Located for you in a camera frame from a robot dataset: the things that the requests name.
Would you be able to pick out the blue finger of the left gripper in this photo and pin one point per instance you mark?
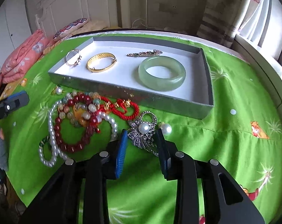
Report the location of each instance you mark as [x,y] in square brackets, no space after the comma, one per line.
[14,102]

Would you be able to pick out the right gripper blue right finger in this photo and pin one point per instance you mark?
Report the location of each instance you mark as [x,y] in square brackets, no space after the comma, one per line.
[166,153]

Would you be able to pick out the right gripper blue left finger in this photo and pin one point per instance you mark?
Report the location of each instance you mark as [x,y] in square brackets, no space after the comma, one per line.
[116,155]

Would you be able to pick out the large pearl earring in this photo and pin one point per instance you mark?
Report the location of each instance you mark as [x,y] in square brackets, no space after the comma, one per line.
[166,128]

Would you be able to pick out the silver rhinestone pearl brooch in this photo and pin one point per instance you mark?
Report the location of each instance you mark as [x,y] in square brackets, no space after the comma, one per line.
[142,130]

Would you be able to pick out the pale green jade bangle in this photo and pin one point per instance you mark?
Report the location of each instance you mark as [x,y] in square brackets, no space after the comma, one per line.
[161,73]

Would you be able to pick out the gold hoop rings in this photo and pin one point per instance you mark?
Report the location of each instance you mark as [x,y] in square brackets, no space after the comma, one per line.
[72,57]

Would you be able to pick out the gold mesh bangle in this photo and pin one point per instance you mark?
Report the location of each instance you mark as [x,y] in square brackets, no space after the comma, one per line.
[101,62]

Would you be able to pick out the flower safety pin brooch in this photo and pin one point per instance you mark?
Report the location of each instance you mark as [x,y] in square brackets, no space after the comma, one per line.
[152,53]

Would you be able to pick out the grey gloved hand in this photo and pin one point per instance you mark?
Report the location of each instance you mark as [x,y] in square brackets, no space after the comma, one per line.
[3,154]

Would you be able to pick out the pink folded quilt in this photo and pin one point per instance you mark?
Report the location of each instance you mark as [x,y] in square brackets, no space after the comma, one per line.
[24,57]

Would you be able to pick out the green patterned tablecloth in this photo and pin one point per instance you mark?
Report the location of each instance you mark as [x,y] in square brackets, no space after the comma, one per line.
[243,131]

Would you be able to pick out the white wardrobe door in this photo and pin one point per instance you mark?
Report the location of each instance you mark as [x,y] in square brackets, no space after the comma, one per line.
[14,27]

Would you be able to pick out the grey shallow cardboard tray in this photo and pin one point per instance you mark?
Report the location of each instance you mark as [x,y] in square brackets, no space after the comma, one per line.
[194,98]

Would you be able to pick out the embroidered blue red pillow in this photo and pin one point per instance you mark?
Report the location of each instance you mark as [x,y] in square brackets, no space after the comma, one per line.
[70,28]

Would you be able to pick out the yellow orange pillow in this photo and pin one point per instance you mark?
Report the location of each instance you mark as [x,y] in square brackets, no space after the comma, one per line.
[92,25]

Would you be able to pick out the white wooden headboard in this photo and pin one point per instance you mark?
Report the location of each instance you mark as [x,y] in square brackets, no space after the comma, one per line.
[56,14]

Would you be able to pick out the striped printed curtain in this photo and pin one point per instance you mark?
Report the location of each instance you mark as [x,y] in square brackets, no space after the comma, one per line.
[224,19]

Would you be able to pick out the white floor lamp pole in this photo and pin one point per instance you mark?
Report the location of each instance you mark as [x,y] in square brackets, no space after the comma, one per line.
[146,13]

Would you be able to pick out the beige wall socket plate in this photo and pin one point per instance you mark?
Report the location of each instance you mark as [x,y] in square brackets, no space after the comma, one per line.
[169,8]

